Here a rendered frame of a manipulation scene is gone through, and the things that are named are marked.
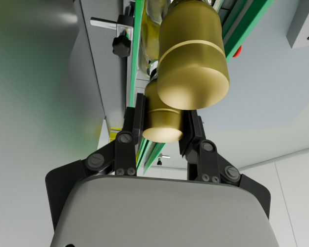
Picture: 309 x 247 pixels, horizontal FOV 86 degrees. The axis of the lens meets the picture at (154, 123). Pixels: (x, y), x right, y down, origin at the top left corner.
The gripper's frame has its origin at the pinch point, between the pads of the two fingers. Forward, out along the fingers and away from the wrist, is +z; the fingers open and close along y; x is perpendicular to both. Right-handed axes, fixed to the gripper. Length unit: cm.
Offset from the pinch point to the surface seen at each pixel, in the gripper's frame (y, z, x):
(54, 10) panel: -12.0, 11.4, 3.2
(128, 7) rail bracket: -5.8, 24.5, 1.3
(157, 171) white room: 93, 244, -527
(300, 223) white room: 355, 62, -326
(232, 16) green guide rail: 12.6, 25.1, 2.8
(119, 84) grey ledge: -8.5, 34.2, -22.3
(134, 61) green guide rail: -3.8, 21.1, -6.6
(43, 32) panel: -12.0, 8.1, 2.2
